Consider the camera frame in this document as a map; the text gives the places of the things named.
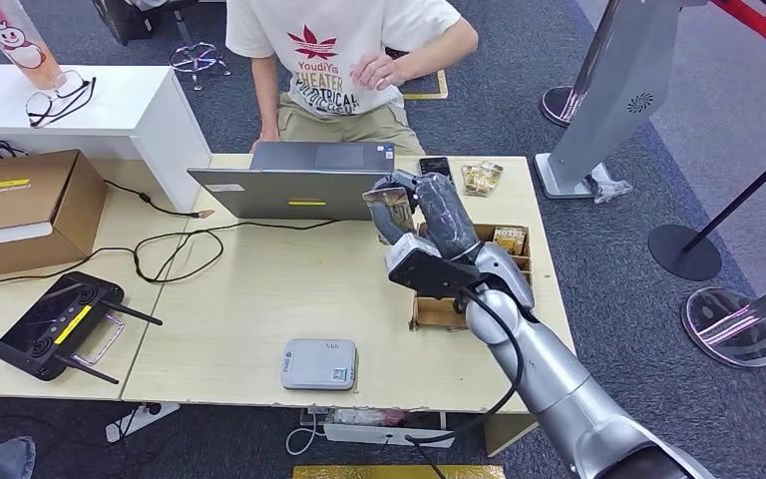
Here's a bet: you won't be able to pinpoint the chrome stool base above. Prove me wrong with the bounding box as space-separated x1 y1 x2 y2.
169 9 232 93

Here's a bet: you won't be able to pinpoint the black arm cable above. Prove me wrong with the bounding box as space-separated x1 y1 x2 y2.
404 283 527 479

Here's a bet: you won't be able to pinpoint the black cable with plug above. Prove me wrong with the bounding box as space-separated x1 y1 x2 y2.
104 180 216 221

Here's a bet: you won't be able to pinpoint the white counter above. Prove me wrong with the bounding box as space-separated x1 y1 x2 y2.
0 64 213 215

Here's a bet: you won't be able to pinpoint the gold patterned ID card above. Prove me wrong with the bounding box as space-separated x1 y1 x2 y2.
361 187 417 233

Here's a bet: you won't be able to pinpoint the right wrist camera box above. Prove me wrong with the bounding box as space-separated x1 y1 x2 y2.
384 233 480 300

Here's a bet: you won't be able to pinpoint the grey card reader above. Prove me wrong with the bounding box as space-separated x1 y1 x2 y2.
280 338 359 391

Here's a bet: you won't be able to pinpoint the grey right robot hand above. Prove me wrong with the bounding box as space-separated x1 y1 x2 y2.
363 170 484 262

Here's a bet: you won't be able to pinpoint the person's left hand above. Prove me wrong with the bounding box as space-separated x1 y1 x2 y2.
351 54 405 93

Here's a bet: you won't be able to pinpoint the wooden card organizer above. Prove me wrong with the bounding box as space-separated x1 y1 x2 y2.
409 222 534 332

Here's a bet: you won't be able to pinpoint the person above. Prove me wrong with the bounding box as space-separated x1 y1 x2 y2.
225 0 480 157

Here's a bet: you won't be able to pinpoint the white cable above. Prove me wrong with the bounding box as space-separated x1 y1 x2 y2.
284 404 329 457

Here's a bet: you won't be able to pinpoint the black smartphone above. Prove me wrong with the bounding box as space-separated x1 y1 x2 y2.
417 156 456 183

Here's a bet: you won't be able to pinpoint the gold hotel key card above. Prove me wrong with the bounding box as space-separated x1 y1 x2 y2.
492 227 529 256

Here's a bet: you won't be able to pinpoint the black-framed glasses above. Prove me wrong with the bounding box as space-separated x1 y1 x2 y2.
24 71 98 129

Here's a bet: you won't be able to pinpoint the clear plastic bag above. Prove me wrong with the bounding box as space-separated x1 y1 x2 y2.
583 173 634 205

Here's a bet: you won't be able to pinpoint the black stanchion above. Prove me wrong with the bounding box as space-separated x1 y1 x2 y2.
647 134 766 283

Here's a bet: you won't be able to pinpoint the snowman print cup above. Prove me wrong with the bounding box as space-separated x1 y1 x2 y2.
0 0 69 92

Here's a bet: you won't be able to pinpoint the person's right hand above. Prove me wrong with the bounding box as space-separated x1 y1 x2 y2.
250 132 282 155

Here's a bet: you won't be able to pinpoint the white power strip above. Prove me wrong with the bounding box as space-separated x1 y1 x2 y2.
105 401 182 444

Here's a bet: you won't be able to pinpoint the silver kiosk stand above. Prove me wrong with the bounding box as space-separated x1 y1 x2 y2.
533 0 711 201

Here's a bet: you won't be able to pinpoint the chrome base stanchion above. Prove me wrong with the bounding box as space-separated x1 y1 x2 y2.
680 271 766 369

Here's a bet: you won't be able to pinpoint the stack of gold cards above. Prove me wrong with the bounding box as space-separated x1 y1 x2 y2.
461 162 505 199

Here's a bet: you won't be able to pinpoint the black remote controller with antennas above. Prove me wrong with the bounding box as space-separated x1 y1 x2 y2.
0 270 164 385

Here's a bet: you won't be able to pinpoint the brown cardboard box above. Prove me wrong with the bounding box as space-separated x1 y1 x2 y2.
0 149 110 277

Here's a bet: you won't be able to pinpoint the yellow floor tape outline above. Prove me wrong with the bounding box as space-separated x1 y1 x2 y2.
401 69 449 102

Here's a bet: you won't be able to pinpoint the dark round stanchion base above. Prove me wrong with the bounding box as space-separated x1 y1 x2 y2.
540 86 585 129

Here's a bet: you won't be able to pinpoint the black office chair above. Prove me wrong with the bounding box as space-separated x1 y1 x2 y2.
91 0 202 48

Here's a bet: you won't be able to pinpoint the white box under table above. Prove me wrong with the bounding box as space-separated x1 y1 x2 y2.
323 422 457 449

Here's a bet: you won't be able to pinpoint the black looped cable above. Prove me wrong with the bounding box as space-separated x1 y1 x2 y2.
0 220 343 286

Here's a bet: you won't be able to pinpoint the gold floor tape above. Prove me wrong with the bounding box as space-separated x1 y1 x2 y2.
292 465 507 479

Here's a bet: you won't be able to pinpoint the grey laptop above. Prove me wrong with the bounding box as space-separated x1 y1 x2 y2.
187 142 398 223

